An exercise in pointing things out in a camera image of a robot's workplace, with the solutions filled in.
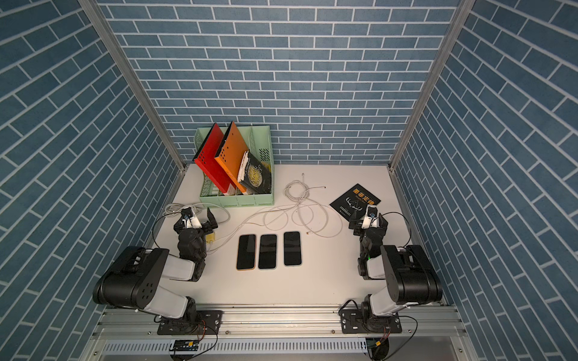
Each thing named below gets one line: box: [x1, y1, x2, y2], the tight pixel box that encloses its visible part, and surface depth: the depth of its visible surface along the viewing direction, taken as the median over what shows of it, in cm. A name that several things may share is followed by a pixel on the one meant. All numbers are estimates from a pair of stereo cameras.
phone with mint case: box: [258, 233, 277, 269], surface depth 90 cm
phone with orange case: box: [236, 233, 256, 271], surface depth 90 cm
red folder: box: [193, 122, 236, 194], surface depth 88 cm
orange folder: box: [214, 121, 249, 195], surface depth 92 cm
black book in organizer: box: [237, 148, 273, 195], surface depth 98 cm
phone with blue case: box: [283, 230, 302, 266], surface depth 90 cm
